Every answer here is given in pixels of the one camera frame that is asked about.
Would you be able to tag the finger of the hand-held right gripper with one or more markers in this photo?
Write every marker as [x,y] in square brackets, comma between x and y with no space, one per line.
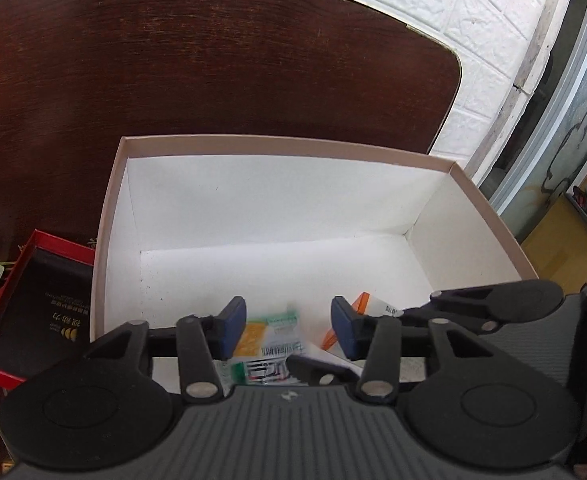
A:
[318,370]
[498,297]

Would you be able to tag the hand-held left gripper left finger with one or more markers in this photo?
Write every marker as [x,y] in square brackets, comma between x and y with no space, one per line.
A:
[234,321]

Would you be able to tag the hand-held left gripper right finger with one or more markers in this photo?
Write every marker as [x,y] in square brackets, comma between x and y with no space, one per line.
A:
[346,327]

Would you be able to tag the green yellow snack packet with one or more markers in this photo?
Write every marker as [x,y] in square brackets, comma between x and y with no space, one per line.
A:
[268,332]

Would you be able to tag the white package with orange corner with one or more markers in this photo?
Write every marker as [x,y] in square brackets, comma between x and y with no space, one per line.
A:
[384,308]

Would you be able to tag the white cardboard box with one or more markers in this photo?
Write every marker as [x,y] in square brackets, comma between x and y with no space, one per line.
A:
[273,200]

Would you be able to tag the dark wooden desktop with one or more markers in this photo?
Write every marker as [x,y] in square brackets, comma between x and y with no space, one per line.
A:
[173,60]

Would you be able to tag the red gift box tray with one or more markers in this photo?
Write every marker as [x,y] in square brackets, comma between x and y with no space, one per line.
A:
[38,300]

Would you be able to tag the frosted sliding glass door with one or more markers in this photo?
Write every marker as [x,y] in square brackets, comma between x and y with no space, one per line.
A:
[573,110]

